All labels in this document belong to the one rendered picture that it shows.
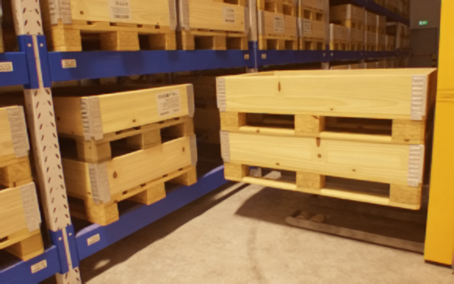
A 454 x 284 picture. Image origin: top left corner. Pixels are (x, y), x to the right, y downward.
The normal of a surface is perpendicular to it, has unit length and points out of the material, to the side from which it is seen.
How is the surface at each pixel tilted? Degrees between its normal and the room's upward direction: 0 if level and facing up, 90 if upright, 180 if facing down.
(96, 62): 90
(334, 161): 90
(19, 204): 90
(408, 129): 90
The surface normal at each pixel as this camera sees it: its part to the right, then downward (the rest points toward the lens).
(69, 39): 0.85, 0.07
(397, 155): -0.54, 0.20
